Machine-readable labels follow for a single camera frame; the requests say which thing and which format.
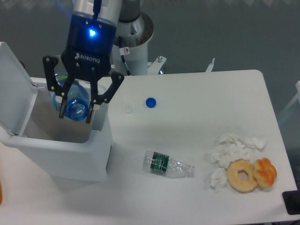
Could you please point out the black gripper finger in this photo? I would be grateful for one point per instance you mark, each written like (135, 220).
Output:
(97, 99)
(61, 92)

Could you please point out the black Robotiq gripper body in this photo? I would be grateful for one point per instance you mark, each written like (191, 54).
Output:
(88, 49)

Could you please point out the blue plastic bottle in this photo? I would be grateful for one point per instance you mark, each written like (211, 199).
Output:
(77, 99)

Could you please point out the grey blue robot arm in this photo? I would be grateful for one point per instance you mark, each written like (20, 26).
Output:
(107, 11)

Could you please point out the white bottle cap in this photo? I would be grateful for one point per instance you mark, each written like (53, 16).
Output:
(128, 109)

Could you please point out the blue bottle cap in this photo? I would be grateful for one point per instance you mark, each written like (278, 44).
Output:
(151, 102)

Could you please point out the white trash can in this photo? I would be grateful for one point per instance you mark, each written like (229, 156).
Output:
(29, 122)

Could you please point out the clear bottle green label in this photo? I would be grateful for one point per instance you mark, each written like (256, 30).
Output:
(164, 165)

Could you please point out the orange object at edge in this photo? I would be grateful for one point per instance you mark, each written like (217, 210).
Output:
(1, 194)

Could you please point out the large crumpled white tissue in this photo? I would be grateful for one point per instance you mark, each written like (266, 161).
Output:
(231, 147)

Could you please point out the small crumpled white tissue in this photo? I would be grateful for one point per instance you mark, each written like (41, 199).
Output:
(218, 180)

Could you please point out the orange glazed pastry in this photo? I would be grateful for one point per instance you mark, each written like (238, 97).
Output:
(264, 172)

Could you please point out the black device at edge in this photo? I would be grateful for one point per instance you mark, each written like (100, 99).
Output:
(292, 202)

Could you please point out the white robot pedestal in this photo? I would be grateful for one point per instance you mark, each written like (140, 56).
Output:
(130, 48)

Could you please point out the plain ring donut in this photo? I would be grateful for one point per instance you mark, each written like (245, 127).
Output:
(240, 176)

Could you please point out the white frame at right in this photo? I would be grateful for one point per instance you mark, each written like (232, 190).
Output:
(290, 108)

